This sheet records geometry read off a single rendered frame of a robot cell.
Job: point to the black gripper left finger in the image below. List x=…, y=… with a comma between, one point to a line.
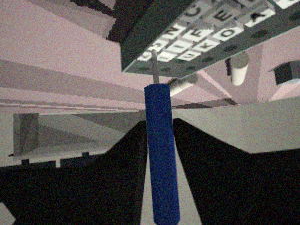
x=111, y=186

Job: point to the blue stylus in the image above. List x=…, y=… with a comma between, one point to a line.
x=162, y=158

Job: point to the grey keyboard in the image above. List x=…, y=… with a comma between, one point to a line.
x=188, y=36

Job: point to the small grey cube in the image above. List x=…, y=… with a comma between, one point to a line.
x=288, y=73

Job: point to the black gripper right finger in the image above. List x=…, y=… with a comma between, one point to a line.
x=225, y=180

